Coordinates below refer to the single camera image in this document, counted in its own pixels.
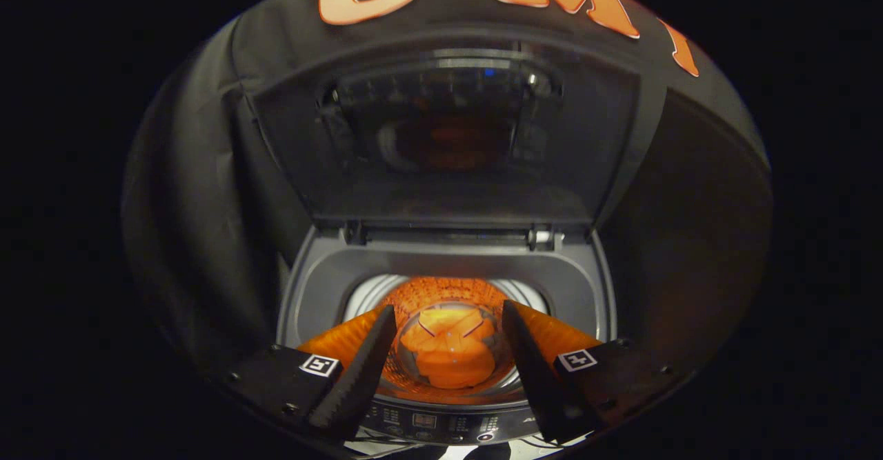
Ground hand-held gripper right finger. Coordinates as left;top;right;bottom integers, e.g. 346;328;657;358
502;300;691;445

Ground grey washing machine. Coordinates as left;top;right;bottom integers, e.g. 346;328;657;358
276;222;618;447

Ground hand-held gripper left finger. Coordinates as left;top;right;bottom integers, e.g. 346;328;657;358
219;305;399;443

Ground yellow polo shirt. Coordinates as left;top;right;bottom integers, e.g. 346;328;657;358
400;306;497;390

